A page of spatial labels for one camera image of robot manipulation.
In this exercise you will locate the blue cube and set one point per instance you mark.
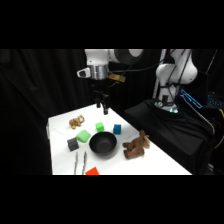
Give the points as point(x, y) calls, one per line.
point(117, 129)

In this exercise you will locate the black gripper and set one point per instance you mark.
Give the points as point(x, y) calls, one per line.
point(99, 88)

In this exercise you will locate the black curtain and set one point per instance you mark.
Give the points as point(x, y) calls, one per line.
point(26, 100)

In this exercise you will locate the small tan plush toy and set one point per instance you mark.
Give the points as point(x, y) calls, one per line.
point(76, 122)

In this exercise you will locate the brown plush toy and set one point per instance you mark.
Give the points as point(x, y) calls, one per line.
point(136, 146)

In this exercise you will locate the grey cube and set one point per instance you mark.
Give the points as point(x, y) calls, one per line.
point(72, 144)

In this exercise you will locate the blue lit device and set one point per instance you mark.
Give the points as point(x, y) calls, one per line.
point(191, 98)

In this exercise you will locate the metal tongs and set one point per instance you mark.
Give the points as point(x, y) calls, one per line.
point(80, 162)

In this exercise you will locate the large light green block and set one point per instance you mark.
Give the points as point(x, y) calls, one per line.
point(83, 136)

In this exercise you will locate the black cloth covered stand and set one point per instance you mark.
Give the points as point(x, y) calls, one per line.
point(173, 136)

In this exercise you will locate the small green cube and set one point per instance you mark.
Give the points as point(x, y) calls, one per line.
point(99, 127)

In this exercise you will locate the tan wrist camera block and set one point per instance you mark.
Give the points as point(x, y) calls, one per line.
point(117, 78)

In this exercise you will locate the red cube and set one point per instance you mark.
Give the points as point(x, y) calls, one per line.
point(92, 171)

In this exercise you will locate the black bowl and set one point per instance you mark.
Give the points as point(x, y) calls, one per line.
point(103, 143)

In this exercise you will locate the white wrist side bracket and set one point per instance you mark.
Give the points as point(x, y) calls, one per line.
point(83, 72)

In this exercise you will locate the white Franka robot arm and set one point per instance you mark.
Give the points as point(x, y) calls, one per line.
point(97, 57)

